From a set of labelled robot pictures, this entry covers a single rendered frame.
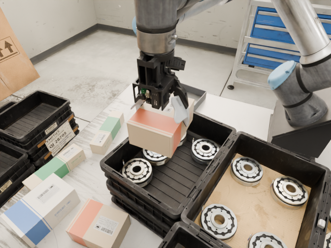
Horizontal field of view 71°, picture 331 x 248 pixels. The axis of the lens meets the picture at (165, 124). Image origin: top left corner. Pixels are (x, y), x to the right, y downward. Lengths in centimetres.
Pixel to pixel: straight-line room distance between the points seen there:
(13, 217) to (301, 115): 107
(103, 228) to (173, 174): 28
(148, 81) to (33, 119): 136
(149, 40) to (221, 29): 307
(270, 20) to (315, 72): 160
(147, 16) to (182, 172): 56
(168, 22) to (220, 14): 302
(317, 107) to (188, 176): 56
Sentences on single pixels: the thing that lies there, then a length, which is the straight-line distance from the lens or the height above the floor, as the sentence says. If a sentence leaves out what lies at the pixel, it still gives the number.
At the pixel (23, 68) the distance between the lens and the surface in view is 320.
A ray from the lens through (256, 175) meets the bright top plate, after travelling 84.
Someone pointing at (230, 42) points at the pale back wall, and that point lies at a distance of 352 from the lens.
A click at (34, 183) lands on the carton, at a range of 101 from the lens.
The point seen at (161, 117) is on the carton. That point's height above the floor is 113.
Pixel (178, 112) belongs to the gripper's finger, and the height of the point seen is 116.
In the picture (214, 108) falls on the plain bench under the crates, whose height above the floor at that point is 70.
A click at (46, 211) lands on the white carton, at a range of 89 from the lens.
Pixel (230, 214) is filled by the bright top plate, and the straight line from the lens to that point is 74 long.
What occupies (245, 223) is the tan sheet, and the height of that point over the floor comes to 83.
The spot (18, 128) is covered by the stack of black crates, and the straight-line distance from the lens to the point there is 174.
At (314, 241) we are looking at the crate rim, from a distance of 71.
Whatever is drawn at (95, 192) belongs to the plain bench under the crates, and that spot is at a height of 70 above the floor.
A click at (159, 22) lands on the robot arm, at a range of 43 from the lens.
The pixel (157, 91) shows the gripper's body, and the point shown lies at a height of 124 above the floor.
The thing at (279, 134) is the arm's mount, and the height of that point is 82.
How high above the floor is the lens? 150
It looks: 43 degrees down
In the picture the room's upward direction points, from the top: straight up
